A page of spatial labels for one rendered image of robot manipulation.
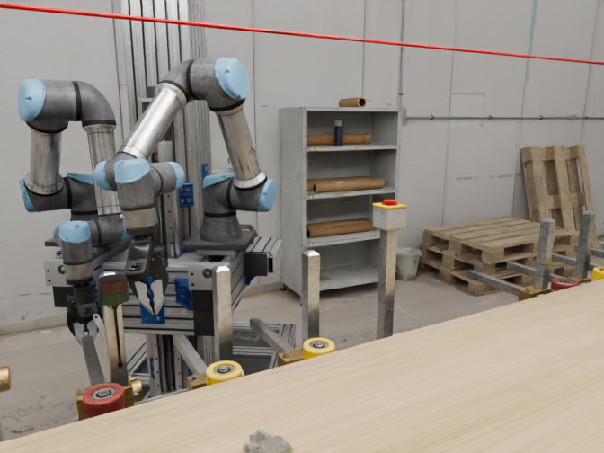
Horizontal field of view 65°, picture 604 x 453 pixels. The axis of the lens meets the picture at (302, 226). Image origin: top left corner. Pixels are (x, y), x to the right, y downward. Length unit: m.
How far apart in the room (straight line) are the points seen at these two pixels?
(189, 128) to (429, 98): 3.25
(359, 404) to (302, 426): 0.13
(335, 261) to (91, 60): 2.53
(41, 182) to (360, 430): 1.28
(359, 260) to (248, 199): 3.00
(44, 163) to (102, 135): 0.24
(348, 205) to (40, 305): 2.56
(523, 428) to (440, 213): 4.10
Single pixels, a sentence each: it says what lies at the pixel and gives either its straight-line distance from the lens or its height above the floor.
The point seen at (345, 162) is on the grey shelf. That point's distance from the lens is 4.27.
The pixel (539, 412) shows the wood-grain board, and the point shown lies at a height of 0.90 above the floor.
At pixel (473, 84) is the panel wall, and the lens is 5.16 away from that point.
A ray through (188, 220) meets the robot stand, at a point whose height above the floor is 1.07.
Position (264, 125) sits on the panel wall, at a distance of 3.93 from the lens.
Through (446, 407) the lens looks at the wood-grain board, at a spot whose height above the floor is 0.90.
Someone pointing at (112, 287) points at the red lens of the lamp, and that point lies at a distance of 1.04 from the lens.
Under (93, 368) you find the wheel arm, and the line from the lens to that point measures 1.32.
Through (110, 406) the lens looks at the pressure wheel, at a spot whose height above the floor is 0.90.
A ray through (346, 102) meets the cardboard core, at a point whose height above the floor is 1.59.
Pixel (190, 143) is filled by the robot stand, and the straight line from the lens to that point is 1.88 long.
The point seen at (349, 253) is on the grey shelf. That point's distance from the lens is 4.45.
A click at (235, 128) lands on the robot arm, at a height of 1.43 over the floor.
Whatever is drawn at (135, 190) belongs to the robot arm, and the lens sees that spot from 1.11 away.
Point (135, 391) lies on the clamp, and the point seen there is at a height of 0.86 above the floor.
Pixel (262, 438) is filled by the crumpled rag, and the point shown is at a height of 0.91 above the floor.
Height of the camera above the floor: 1.46
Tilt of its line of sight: 13 degrees down
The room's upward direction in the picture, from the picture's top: straight up
